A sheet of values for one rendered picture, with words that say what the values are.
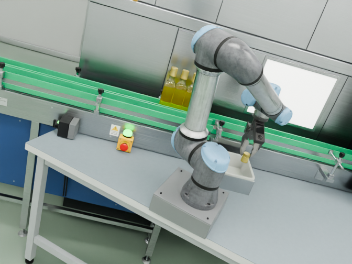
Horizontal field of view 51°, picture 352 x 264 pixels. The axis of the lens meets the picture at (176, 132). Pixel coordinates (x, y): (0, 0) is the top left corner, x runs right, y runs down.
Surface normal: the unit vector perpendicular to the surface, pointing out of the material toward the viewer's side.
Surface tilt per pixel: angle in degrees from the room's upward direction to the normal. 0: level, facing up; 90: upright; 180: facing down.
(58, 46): 90
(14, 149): 90
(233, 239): 0
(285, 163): 90
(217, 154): 10
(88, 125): 90
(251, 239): 0
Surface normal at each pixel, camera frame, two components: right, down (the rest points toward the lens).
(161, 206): -0.39, 0.30
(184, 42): -0.01, 0.44
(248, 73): 0.18, 0.55
